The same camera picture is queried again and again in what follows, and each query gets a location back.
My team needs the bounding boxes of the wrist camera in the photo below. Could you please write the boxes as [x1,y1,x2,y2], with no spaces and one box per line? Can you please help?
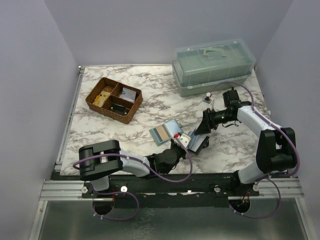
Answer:
[173,133,192,149]
[202,92,215,110]

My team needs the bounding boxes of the gold cards in basket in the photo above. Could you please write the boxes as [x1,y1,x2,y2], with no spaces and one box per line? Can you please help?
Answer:
[93,91,111,108]

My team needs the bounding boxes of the purple cable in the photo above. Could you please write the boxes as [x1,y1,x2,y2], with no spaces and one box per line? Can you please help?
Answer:
[72,138,193,221]
[208,81,300,218]

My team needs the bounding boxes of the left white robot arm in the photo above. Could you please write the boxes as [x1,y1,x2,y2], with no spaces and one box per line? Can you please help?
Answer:
[72,140,193,198]

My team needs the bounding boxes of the green plastic storage box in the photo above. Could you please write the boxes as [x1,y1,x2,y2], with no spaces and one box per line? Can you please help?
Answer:
[171,38,256,97]

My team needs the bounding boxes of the black metal base rail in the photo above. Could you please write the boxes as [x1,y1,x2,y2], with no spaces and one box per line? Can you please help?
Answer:
[51,173,259,214]

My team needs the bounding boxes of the white VIP card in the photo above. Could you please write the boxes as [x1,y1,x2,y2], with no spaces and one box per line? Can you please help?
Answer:
[119,87,137,103]

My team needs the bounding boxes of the brown woven divided basket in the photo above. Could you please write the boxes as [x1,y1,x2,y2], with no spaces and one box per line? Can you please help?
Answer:
[85,77,143,124]

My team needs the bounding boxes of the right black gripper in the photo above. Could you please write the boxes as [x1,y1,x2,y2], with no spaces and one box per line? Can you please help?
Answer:
[194,108,235,135]

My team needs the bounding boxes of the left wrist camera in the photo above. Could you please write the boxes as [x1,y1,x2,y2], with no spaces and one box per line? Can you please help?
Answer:
[173,133,192,149]

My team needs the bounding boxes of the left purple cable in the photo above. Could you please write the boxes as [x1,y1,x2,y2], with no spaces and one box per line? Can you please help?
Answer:
[72,138,193,221]

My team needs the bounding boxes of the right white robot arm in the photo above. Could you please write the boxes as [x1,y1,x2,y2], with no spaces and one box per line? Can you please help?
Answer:
[194,89,297,196]

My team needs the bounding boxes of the black leather card holder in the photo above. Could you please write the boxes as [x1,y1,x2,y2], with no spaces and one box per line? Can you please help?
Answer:
[187,129,210,155]

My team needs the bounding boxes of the aluminium frame rail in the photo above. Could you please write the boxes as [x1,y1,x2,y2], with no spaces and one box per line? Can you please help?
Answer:
[53,66,86,172]

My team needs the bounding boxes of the black item in basket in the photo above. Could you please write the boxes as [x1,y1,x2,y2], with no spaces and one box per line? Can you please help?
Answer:
[110,104,129,116]

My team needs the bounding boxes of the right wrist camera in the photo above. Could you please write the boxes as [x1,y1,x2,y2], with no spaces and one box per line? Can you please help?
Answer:
[202,92,215,110]

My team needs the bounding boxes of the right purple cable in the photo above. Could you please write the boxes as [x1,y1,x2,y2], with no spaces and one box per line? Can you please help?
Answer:
[208,81,300,218]

